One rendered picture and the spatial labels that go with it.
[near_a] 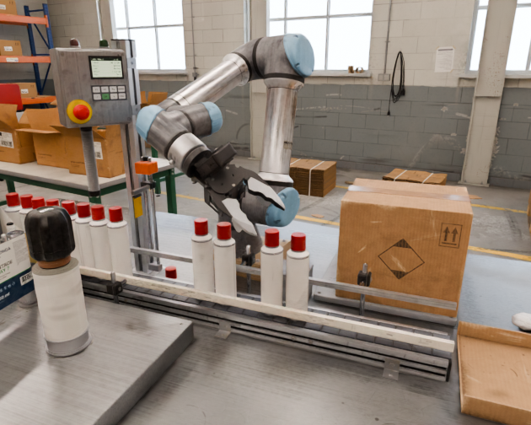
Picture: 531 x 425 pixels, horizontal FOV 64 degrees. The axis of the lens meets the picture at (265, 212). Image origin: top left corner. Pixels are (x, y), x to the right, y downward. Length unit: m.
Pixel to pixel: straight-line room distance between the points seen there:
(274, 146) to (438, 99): 5.03
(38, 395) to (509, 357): 0.95
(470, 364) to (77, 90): 1.11
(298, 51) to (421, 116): 5.03
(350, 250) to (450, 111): 5.10
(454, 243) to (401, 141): 5.22
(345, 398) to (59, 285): 0.59
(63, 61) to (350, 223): 0.80
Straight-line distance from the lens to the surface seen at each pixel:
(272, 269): 0.97
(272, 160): 1.20
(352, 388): 0.93
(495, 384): 1.03
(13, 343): 1.08
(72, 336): 0.97
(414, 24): 6.21
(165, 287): 1.12
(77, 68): 1.20
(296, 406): 0.88
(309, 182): 5.02
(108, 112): 1.22
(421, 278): 1.13
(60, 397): 0.90
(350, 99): 6.41
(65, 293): 0.92
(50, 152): 3.30
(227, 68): 1.25
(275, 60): 1.23
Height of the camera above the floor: 1.43
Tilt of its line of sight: 19 degrees down
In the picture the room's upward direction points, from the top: straight up
